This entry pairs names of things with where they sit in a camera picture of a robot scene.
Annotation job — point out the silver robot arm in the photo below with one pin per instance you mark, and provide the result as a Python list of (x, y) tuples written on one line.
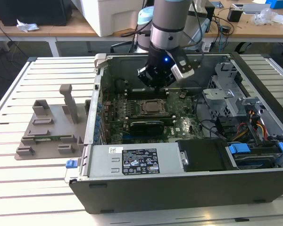
[(169, 21)]

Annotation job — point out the CPU socket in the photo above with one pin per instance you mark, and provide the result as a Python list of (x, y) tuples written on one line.
[(139, 113)]

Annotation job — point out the black RAM slot bank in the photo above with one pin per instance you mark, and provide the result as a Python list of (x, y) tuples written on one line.
[(151, 117), (136, 94)]

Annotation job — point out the round coin battery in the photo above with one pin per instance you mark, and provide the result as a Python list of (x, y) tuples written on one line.
[(182, 94)]

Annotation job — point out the pale grey case latch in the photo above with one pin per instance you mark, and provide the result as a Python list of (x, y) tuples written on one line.
[(101, 60)]

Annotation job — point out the white printer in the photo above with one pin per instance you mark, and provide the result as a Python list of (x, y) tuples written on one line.
[(113, 16)]

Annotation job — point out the grey metal drive cage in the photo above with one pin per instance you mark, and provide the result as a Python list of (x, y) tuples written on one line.
[(217, 94)]

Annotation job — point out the green motherboard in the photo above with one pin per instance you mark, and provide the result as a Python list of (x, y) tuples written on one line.
[(184, 122)]

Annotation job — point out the black computer tower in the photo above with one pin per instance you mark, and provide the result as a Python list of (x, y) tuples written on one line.
[(211, 13)]

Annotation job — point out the black graphics card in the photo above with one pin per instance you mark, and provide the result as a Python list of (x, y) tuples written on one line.
[(146, 129)]

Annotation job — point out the black office chair base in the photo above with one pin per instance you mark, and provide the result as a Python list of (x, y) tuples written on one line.
[(244, 47)]

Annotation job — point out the small black box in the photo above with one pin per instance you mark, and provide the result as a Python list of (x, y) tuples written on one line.
[(234, 15)]

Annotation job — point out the black connector block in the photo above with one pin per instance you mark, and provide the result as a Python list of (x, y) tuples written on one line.
[(224, 126)]

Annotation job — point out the wooden desk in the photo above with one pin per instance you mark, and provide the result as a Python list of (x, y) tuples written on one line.
[(61, 29), (250, 28)]

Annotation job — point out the black plastic cover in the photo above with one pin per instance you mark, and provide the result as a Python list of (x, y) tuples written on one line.
[(202, 155)]

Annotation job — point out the white flat box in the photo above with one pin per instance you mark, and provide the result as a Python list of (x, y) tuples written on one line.
[(254, 8)]

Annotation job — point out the clear plastic bag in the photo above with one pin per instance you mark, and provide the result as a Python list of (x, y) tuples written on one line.
[(264, 16)]

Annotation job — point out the silver power supply with label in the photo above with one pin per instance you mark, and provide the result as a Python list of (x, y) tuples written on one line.
[(101, 162)]

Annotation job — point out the hard disk in blue carrier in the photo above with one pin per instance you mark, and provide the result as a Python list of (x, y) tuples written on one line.
[(239, 148)]

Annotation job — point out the grey-brown parts rack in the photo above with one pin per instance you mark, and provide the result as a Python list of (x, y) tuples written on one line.
[(59, 131)]

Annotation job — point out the blue cardboard box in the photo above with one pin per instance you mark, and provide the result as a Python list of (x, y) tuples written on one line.
[(280, 4)]

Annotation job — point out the large black box device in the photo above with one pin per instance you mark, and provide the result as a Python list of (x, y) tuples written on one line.
[(33, 11)]

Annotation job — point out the green RAM stick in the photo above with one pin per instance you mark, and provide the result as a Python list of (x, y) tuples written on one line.
[(49, 138)]

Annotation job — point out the crumpled white paper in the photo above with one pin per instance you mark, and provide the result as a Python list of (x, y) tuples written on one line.
[(26, 26)]

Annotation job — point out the small blue clip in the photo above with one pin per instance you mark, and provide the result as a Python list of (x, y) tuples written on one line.
[(70, 164)]

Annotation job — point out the black open PC case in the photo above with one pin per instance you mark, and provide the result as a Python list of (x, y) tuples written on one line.
[(179, 195)]

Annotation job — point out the white camera box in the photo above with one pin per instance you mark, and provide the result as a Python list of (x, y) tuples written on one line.
[(179, 74)]

